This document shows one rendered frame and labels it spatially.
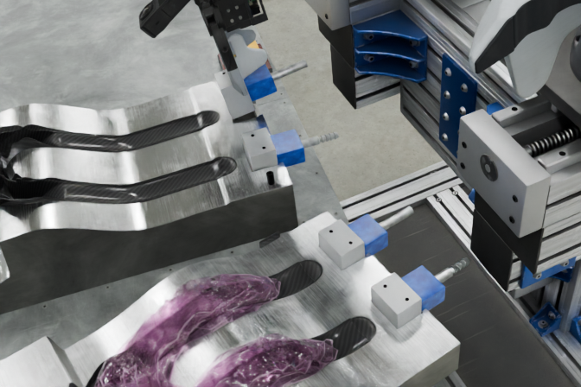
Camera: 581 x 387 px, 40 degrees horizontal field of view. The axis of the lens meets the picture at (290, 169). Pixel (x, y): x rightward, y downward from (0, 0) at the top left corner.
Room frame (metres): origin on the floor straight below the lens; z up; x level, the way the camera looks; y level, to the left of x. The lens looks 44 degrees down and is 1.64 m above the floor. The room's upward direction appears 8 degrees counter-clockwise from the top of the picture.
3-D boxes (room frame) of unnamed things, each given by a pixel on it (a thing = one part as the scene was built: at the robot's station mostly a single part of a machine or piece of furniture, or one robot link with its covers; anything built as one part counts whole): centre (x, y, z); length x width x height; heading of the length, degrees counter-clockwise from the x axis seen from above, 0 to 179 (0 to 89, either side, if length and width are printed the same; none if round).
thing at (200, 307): (0.50, 0.12, 0.90); 0.26 x 0.18 x 0.08; 118
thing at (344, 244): (0.67, -0.09, 0.86); 0.13 x 0.05 x 0.05; 118
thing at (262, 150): (0.81, -0.01, 0.89); 0.13 x 0.05 x 0.05; 101
